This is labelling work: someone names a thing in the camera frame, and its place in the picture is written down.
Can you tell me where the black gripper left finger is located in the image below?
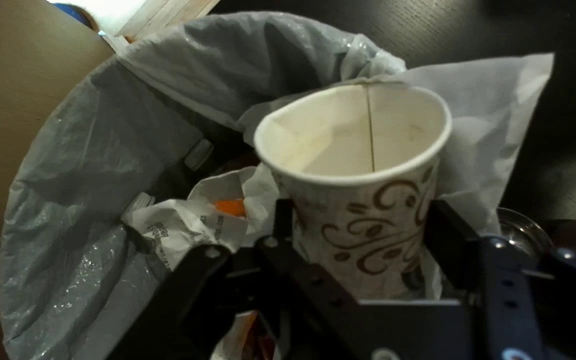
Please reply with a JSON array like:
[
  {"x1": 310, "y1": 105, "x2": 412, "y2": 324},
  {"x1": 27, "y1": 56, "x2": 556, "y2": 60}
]
[{"x1": 103, "y1": 243, "x2": 284, "y2": 360}]

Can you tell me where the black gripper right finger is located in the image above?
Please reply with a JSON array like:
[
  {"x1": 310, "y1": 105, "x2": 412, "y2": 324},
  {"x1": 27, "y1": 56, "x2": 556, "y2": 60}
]
[{"x1": 426, "y1": 200, "x2": 576, "y2": 360}]

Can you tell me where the bin with grey liner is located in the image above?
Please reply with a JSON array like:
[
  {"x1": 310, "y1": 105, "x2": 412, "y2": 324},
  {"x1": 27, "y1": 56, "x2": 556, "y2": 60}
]
[{"x1": 0, "y1": 12, "x2": 553, "y2": 360}]

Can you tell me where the patterned paper cup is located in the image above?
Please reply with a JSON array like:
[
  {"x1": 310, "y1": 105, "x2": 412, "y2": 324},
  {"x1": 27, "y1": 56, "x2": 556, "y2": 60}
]
[{"x1": 251, "y1": 81, "x2": 451, "y2": 299}]

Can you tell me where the round glass lid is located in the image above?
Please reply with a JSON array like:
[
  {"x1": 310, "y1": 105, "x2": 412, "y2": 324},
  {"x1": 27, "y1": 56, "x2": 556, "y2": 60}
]
[{"x1": 498, "y1": 208, "x2": 553, "y2": 257}]

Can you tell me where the crumpled white paper trash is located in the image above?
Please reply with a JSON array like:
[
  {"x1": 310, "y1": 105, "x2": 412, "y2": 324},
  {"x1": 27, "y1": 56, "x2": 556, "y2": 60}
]
[{"x1": 122, "y1": 165, "x2": 280, "y2": 270}]

